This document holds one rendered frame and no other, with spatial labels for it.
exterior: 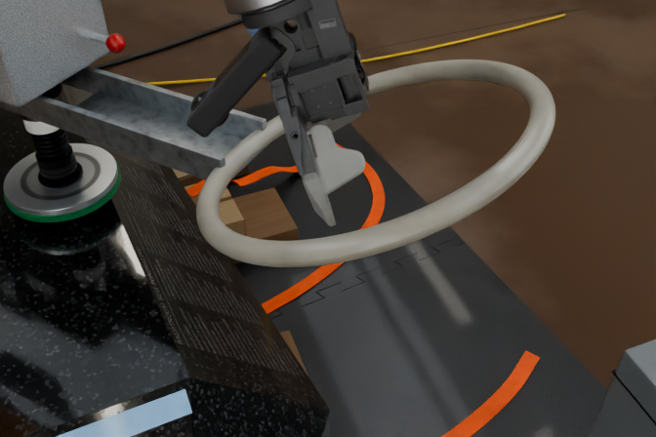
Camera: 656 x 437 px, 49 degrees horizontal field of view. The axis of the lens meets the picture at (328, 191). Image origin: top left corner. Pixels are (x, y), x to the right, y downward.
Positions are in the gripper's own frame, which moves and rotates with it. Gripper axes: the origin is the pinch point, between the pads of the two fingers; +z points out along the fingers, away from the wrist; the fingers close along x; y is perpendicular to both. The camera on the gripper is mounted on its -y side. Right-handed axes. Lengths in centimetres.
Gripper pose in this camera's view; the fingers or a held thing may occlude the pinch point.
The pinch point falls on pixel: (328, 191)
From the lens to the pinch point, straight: 73.4
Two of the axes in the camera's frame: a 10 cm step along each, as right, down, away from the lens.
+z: 3.3, 8.3, 4.5
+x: 0.2, -4.8, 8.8
